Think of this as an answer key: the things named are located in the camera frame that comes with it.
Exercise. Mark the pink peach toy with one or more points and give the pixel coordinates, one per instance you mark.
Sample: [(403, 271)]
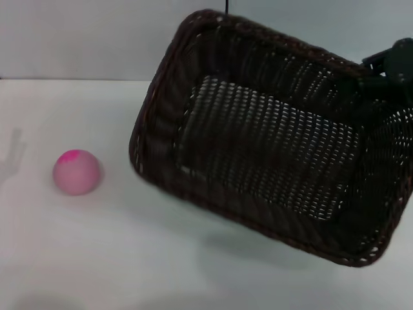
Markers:
[(77, 176)]

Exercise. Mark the black woven plastic basket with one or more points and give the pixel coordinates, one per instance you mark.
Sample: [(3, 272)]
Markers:
[(258, 145)]

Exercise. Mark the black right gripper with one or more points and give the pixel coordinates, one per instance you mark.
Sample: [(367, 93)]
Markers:
[(401, 61)]

